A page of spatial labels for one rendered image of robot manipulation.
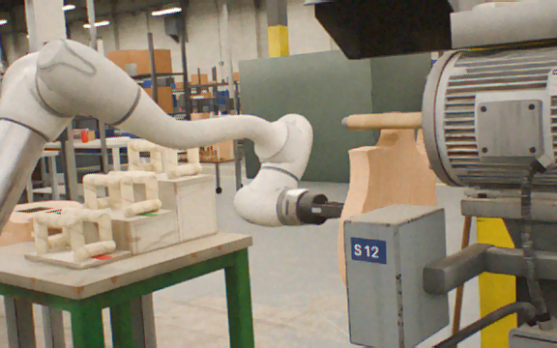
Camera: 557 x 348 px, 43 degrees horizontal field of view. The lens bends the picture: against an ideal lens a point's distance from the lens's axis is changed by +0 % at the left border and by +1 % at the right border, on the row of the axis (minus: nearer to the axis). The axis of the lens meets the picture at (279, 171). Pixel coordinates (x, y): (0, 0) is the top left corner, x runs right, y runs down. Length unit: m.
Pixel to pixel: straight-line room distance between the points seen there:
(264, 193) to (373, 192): 0.36
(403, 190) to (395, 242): 0.45
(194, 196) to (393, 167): 0.71
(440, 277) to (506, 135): 0.25
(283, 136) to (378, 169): 0.35
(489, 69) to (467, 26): 0.09
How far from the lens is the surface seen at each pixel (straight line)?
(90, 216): 1.87
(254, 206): 1.67
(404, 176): 1.49
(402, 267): 1.06
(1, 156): 1.46
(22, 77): 1.48
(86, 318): 1.64
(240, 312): 1.99
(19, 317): 2.16
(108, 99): 1.37
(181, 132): 1.49
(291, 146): 1.69
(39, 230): 1.93
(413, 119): 1.38
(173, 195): 1.93
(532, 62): 1.22
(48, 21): 3.22
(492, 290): 2.37
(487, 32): 1.25
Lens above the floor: 1.32
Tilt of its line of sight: 6 degrees down
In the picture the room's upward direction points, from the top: 4 degrees counter-clockwise
